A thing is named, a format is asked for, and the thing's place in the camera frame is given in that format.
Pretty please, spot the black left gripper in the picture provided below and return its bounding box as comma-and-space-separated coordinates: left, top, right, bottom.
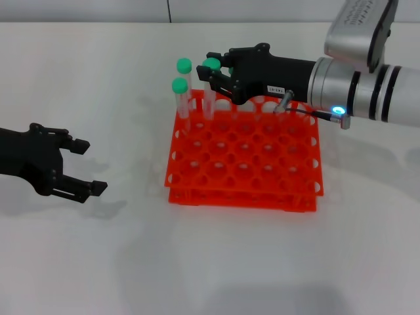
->
0, 123, 109, 205

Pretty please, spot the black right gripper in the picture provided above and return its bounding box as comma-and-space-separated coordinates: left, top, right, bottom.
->
196, 41, 318, 106

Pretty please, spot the orange test tube rack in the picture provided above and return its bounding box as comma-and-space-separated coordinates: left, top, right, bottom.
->
163, 88, 326, 213

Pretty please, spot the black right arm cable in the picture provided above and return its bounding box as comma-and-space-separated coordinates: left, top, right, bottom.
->
273, 90, 354, 130

